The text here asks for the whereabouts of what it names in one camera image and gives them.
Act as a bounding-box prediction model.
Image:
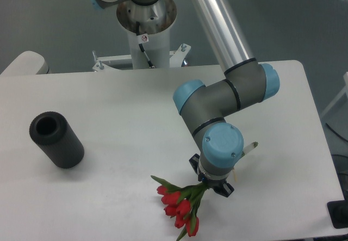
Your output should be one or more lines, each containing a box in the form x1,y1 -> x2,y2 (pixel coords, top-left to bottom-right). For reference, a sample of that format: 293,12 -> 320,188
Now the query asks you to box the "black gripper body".
198,171 -> 225,188

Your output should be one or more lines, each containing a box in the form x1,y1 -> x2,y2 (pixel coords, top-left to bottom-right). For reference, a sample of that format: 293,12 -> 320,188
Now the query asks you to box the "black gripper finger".
212,181 -> 234,197
189,154 -> 200,175

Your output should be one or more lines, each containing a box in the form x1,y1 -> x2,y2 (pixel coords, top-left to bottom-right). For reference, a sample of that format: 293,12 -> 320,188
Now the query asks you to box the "red tulip bouquet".
151,175 -> 212,240

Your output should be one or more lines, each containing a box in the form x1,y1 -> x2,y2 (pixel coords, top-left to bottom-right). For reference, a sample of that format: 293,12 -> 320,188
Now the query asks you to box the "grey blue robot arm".
91,0 -> 280,197

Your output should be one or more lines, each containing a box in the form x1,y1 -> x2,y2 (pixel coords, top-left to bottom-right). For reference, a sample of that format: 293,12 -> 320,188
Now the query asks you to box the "black cylindrical vase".
29,112 -> 84,169

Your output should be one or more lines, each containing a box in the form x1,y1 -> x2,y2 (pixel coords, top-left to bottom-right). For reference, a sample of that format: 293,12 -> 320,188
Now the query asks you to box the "black box at table edge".
327,200 -> 347,229

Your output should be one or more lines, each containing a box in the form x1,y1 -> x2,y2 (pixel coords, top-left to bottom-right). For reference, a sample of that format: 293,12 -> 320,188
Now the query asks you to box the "white rounded chair back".
1,51 -> 51,77

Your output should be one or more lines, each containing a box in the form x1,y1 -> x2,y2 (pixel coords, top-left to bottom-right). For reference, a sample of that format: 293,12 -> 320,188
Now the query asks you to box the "black pedestal cable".
135,21 -> 156,69

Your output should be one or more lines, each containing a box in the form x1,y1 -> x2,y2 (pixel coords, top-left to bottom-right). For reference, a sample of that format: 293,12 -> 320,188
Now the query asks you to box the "black cable on floor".
325,123 -> 348,139

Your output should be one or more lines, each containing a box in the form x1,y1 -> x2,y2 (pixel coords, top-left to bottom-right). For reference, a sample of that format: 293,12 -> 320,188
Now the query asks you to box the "white pedestal base frame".
92,43 -> 191,72

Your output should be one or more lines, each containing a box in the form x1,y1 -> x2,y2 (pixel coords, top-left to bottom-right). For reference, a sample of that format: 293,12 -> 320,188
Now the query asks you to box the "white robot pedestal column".
116,0 -> 177,70

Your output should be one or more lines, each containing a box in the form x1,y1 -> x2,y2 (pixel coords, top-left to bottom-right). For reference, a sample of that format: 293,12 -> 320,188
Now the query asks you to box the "white frame at right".
319,72 -> 347,119

